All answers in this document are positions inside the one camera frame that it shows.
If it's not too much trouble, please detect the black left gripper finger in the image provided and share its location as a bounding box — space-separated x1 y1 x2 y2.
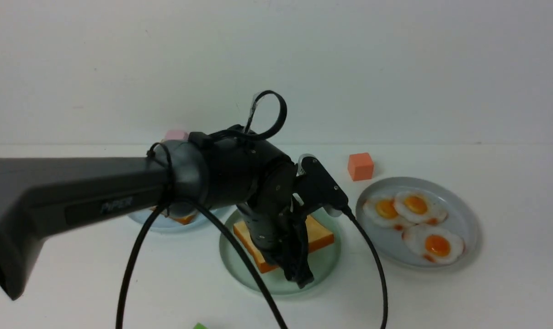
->
283 219 314 289

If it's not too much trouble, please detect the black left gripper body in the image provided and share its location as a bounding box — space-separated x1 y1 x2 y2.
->
237 162 300 270

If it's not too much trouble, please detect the toast slice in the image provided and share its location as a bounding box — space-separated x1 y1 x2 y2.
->
233 215 335 274
153 208 197 227

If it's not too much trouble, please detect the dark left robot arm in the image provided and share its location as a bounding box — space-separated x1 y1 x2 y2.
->
0 130 314 329

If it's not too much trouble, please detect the green center plate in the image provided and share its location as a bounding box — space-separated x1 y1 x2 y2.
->
219 208 342 298

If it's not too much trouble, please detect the orange cube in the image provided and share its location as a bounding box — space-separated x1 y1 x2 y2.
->
347 153 375 181

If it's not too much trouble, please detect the light blue bread plate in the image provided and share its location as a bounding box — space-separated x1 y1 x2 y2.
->
128 207 211 234

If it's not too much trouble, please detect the pink cube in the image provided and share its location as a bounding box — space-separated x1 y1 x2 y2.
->
162 129 189 141

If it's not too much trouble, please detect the grey egg plate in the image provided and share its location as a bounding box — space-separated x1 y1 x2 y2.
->
356 177 480 271

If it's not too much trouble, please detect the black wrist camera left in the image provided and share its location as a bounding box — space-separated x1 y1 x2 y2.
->
293 154 353 218

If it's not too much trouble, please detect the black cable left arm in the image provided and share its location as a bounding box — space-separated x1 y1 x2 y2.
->
115 90 389 329

